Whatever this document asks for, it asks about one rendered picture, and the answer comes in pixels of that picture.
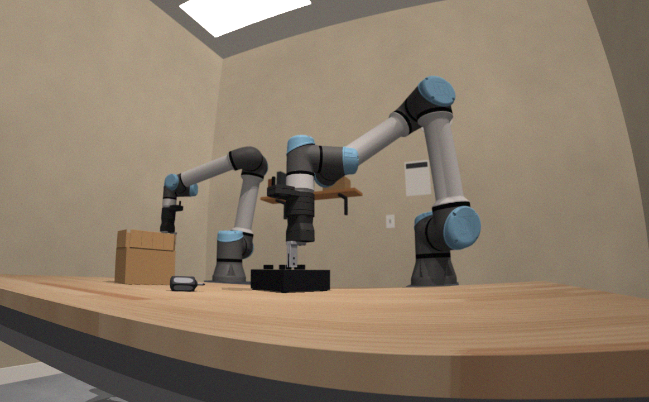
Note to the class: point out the black lighting desk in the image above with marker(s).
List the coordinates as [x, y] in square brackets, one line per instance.
[286, 280]

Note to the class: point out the black screwdriver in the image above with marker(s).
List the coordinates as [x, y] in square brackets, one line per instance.
[183, 283]

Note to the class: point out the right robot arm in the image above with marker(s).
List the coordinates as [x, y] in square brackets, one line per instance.
[237, 244]

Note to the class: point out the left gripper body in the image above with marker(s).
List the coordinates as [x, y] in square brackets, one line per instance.
[300, 205]

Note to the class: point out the brown cardboard box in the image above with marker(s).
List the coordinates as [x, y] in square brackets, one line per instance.
[149, 259]

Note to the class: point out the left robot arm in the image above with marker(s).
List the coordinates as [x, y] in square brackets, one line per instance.
[456, 225]

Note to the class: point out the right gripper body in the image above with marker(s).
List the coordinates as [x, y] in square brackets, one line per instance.
[168, 214]

